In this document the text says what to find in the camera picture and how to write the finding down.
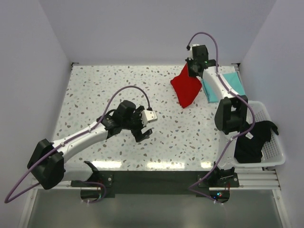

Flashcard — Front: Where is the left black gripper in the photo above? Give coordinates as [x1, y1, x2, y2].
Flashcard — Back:
[122, 106, 152, 142]

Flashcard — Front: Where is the red t shirt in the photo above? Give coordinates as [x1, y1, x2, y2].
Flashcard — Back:
[170, 63, 202, 108]

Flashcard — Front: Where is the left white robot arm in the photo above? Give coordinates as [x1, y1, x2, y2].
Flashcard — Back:
[27, 100, 158, 190]

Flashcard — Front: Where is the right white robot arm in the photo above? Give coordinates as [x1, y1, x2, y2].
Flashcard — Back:
[186, 44, 252, 187]

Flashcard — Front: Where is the folded teal t shirt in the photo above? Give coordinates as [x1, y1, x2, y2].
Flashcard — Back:
[201, 72, 245, 103]

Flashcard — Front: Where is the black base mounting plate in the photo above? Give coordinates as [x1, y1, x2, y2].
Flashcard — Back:
[70, 170, 240, 202]

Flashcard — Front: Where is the black t shirt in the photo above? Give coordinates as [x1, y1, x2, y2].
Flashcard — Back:
[234, 121, 279, 163]

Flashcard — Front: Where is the white plastic laundry basket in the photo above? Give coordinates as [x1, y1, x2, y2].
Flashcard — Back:
[233, 101, 285, 168]

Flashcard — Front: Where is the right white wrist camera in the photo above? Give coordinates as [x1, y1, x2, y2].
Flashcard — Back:
[186, 44, 200, 61]

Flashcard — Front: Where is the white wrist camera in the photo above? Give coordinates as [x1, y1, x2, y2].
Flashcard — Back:
[186, 44, 200, 61]
[141, 110, 158, 126]

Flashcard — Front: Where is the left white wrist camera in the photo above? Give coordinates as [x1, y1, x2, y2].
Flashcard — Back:
[141, 110, 158, 126]

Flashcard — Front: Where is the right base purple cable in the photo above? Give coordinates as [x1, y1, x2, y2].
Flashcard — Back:
[187, 161, 228, 202]

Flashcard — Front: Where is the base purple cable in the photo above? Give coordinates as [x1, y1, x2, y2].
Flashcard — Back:
[187, 161, 228, 202]
[71, 179, 107, 204]

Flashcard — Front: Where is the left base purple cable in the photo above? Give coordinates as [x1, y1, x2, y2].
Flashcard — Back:
[71, 179, 107, 204]

